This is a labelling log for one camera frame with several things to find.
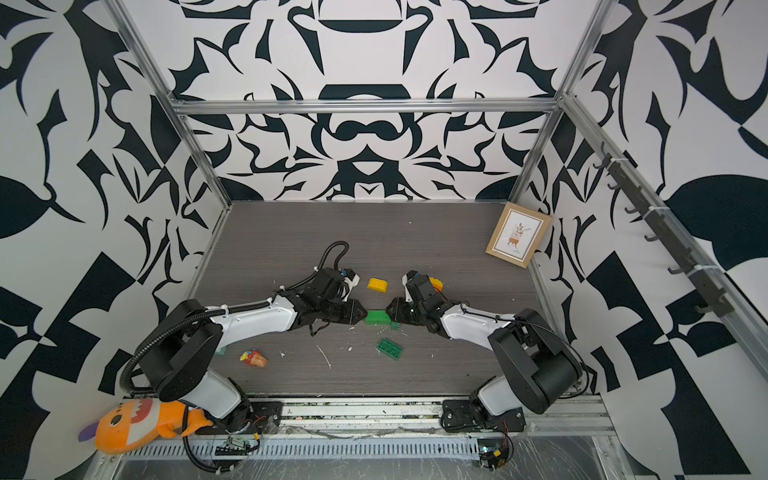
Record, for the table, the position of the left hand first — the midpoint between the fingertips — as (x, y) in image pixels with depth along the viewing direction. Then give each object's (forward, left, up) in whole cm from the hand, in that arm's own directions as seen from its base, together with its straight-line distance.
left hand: (364, 308), depth 88 cm
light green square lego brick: (-2, -3, -2) cm, 4 cm away
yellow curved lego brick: (+10, -4, -3) cm, 11 cm away
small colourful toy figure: (-12, +29, -2) cm, 32 cm away
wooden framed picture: (+22, -51, +5) cm, 55 cm away
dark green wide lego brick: (-10, -7, -5) cm, 13 cm away
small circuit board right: (-35, -30, -6) cm, 46 cm away
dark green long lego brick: (-4, -9, -3) cm, 10 cm away
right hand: (+1, -7, -2) cm, 8 cm away
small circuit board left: (-32, +29, -1) cm, 43 cm away
